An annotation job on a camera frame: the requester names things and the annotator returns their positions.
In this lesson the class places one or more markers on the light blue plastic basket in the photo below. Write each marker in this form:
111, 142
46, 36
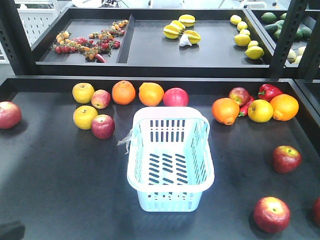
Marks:
169, 158

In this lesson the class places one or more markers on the orange right of pair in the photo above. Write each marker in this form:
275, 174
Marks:
150, 94

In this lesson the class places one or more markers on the orange of pair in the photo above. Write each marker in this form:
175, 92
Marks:
123, 92
150, 94

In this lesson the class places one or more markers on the large red apple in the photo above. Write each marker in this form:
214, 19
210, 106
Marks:
175, 97

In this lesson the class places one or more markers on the orange left of pair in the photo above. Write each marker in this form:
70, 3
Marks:
123, 92

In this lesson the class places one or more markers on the dark red apple front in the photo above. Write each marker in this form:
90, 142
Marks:
103, 126

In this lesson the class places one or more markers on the small red apple back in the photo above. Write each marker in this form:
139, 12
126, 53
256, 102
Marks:
100, 99

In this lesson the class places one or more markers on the orange with navel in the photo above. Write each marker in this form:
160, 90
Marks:
225, 111

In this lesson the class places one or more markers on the yellow apple front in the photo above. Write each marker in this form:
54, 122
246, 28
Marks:
83, 116

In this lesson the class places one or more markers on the yellow apple back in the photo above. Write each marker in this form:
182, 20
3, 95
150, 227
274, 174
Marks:
83, 92

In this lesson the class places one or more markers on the white garlic bulb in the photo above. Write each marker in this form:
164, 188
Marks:
184, 41

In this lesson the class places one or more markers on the red apple right group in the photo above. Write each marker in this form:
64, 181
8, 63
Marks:
240, 95

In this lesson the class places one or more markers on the black wooden produce stand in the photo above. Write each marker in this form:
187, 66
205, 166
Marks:
58, 182

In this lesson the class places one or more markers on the yellow apple right group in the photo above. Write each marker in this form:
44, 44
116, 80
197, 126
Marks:
260, 111

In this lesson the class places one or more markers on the red bell pepper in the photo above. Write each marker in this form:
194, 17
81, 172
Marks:
268, 91

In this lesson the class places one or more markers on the orange far right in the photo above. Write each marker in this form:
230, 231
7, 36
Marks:
285, 107

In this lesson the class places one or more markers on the red apple near edge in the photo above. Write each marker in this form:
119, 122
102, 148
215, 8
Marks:
285, 159

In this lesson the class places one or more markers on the red yellow apple lower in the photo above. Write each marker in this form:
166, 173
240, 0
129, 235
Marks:
271, 214

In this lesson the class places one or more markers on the red apple far corner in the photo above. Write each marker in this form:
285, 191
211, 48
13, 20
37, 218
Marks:
10, 115

